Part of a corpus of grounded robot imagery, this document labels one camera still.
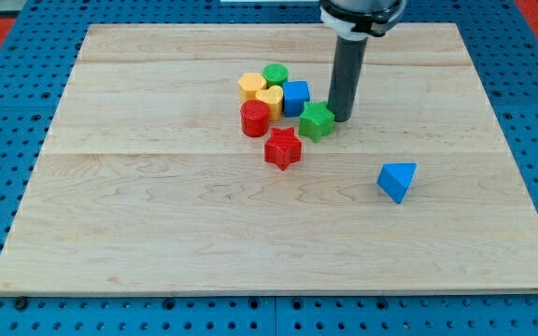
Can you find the red star block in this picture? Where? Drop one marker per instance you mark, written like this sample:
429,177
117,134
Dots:
283,147

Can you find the green star block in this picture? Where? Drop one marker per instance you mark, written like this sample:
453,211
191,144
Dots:
316,121

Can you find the blue triangle block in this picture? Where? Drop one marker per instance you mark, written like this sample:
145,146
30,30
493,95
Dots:
395,179

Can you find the red cylinder block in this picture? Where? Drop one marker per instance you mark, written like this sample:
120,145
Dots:
254,118

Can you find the yellow heart block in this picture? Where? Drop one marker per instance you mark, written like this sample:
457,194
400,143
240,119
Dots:
274,98

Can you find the blue cube block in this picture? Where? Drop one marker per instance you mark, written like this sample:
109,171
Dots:
296,93

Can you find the yellow hexagon block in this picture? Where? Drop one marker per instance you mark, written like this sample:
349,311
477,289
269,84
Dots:
249,84

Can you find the green cylinder block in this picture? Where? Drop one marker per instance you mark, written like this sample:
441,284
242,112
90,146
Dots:
275,74

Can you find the wooden board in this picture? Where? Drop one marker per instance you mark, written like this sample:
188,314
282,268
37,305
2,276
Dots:
146,187

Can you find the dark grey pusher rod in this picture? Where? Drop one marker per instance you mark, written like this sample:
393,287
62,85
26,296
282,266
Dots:
347,65

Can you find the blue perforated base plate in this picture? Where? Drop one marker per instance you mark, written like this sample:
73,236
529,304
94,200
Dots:
35,61

